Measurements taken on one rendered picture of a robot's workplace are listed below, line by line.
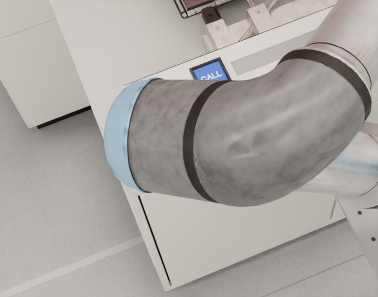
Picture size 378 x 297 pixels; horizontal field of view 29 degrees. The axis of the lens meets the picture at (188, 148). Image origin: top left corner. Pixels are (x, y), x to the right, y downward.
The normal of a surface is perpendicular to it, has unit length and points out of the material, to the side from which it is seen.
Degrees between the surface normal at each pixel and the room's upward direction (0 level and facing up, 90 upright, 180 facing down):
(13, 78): 90
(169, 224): 90
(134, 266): 0
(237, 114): 16
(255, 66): 0
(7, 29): 90
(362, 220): 0
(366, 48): 29
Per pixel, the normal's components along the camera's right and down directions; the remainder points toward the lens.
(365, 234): -0.07, -0.44
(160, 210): 0.37, 0.82
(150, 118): -0.64, -0.35
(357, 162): 0.70, 0.12
